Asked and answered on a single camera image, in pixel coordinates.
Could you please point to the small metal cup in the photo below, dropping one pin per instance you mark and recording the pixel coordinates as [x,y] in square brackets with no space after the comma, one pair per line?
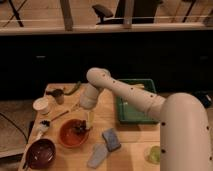
[58,95]

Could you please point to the red bowl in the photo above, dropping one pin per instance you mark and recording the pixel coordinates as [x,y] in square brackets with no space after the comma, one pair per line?
[68,138]

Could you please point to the pale blue cloth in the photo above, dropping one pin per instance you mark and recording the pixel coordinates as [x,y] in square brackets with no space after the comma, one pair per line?
[100,153]

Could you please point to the wooden post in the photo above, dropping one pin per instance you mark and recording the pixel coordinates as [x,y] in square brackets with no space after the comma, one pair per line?
[66,13]

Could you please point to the dark grape bunch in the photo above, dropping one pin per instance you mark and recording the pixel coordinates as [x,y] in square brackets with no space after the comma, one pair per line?
[80,128]

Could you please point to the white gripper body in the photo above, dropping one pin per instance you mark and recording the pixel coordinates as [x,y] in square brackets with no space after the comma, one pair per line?
[89,97]

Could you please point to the green plastic tray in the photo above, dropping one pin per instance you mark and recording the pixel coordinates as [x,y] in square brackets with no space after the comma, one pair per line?
[126,113]

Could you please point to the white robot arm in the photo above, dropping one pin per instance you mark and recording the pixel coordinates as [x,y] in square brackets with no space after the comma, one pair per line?
[185,139]

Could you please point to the white brush with black bristles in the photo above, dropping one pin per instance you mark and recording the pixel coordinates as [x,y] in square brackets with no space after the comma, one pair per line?
[42,128]

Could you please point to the blue sponge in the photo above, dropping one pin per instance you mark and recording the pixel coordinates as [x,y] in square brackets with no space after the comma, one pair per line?
[111,139]

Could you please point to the white cup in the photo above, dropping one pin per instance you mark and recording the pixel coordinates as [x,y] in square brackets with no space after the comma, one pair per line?
[41,105]

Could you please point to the dark purple bowl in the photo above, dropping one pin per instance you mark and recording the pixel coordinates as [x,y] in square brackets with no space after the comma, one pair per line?
[41,154]

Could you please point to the wooden stick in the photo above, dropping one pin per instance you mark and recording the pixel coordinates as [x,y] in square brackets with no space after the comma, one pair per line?
[58,116]

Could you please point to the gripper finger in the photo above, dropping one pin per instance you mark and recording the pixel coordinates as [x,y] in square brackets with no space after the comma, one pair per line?
[90,118]
[75,107]

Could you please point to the black office chair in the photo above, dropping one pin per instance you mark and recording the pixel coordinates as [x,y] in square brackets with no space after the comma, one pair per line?
[144,12]

